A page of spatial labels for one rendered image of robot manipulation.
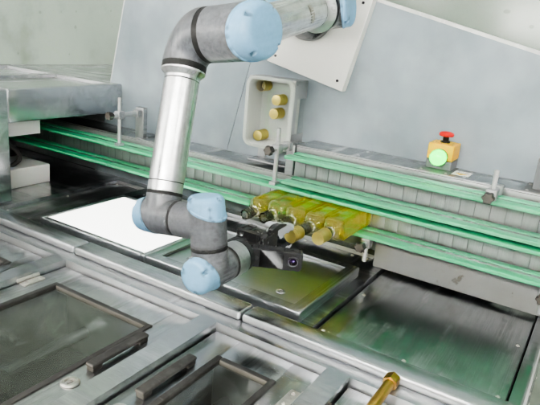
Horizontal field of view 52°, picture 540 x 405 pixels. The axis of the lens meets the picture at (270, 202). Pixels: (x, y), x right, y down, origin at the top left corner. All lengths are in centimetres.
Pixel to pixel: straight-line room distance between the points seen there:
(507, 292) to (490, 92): 53
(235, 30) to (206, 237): 40
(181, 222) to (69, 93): 110
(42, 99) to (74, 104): 13
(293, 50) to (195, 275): 91
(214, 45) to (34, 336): 70
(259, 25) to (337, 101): 66
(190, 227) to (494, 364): 71
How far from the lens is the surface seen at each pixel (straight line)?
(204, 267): 109
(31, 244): 169
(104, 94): 223
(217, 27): 115
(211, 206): 108
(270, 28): 117
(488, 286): 157
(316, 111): 178
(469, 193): 145
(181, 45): 121
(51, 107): 209
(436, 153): 155
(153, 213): 117
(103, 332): 127
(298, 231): 137
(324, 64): 173
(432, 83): 164
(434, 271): 159
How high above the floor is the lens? 233
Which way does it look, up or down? 55 degrees down
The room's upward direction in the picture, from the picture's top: 111 degrees counter-clockwise
